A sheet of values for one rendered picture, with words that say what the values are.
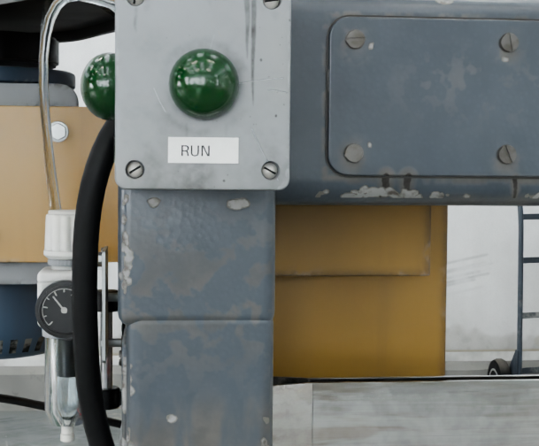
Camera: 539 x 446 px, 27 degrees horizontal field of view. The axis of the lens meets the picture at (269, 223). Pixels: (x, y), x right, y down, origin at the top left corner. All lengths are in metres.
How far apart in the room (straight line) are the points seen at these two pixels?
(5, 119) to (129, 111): 0.44
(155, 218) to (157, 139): 0.06
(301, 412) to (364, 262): 0.13
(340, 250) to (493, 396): 0.15
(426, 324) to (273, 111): 0.40
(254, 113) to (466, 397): 0.31
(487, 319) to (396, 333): 5.18
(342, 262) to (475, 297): 5.22
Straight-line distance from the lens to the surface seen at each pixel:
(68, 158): 0.90
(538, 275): 6.09
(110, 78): 0.48
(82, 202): 0.54
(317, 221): 0.78
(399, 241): 0.79
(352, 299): 0.84
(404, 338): 0.85
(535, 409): 0.74
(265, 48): 0.48
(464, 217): 5.94
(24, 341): 0.97
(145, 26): 0.48
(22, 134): 0.91
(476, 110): 0.55
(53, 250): 0.74
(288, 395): 0.70
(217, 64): 0.46
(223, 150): 0.48
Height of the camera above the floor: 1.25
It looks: 3 degrees down
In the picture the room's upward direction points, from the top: straight up
